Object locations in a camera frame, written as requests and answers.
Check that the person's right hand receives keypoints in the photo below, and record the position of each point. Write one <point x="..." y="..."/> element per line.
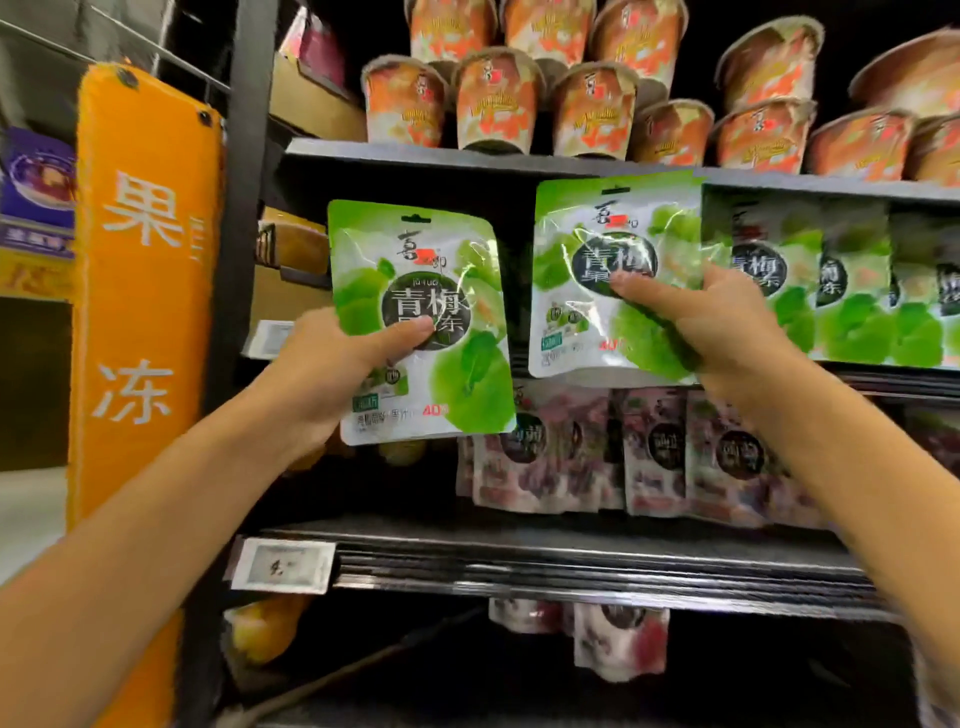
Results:
<point x="720" y="330"/>

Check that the person's left hand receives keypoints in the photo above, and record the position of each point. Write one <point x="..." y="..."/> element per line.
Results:
<point x="322" y="367"/>

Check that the row of green plum pouches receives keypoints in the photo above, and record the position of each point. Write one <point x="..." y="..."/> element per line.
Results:
<point x="847" y="330"/>

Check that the green jelly bag black label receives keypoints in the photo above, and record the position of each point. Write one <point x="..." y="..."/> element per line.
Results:
<point x="420" y="240"/>
<point x="600" y="210"/>

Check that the row of purple jelly packs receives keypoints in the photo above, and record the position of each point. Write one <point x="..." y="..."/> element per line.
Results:
<point x="540" y="465"/>

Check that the black low shelf rack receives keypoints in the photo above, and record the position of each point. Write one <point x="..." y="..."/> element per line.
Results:
<point x="600" y="559"/>

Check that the row of orange jelly tubs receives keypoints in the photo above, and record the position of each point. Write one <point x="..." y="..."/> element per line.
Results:
<point x="495" y="97"/>

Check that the person's right forearm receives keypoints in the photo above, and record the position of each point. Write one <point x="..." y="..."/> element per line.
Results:
<point x="862" y="465"/>

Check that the person's left forearm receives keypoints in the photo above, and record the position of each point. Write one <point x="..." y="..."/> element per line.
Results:
<point x="112" y="570"/>

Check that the row of yellow jelly cups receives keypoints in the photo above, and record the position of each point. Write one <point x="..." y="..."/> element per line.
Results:
<point x="401" y="454"/>

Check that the large yellow jelly tubs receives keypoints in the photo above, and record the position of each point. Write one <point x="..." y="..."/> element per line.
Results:
<point x="266" y="630"/>

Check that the white price tag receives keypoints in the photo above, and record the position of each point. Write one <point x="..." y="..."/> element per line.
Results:
<point x="281" y="566"/>
<point x="266" y="341"/>

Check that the tan cardboard tray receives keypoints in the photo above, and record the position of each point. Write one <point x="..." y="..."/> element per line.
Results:
<point x="315" y="105"/>
<point x="285" y="296"/>

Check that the yellow packet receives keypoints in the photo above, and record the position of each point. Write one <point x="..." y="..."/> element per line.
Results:
<point x="296" y="240"/>

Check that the orange hanging sign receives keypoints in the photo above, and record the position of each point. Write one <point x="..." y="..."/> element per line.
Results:
<point x="142" y="300"/>

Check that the dark red packet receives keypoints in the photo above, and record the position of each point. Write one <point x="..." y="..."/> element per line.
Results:
<point x="322" y="45"/>

